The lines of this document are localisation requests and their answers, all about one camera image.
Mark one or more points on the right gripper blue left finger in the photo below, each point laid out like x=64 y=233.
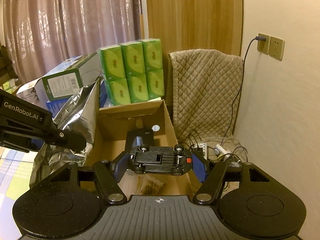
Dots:
x=108 y=174

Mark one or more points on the black toy car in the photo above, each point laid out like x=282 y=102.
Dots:
x=175 y=161

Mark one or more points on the green tissue pack stack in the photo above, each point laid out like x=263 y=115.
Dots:
x=133 y=71

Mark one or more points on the green product box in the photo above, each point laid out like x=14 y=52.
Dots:
x=70 y=76

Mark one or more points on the small black fan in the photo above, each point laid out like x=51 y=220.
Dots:
x=235 y=163

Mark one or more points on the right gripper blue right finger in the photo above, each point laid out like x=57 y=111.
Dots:
x=211 y=176

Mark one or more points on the wooden wardrobe door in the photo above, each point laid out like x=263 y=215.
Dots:
x=191 y=24

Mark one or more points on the black product box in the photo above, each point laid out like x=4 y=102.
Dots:
x=138 y=137

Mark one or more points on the white vase picture box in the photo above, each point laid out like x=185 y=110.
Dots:
x=28 y=92

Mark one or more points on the quilted beige chair cover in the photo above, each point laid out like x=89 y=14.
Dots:
x=205 y=92

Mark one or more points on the large cardboard box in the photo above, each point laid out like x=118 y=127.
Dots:
x=112 y=126

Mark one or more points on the wall power socket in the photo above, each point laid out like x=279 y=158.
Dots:
x=263 y=43

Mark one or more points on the pink curtain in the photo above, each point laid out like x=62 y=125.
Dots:
x=40 y=34

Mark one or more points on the white power strip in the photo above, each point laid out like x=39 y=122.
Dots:
x=202 y=147

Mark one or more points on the checked bed sheet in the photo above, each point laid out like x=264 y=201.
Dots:
x=16 y=169

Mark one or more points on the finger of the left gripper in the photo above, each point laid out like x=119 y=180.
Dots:
x=70 y=140

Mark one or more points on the blue product box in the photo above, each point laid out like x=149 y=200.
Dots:
x=55 y=106

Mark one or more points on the silver foil bag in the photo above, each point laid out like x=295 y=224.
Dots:
x=79 y=114

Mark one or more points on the black shopping bag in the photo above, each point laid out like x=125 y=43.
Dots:
x=6 y=67

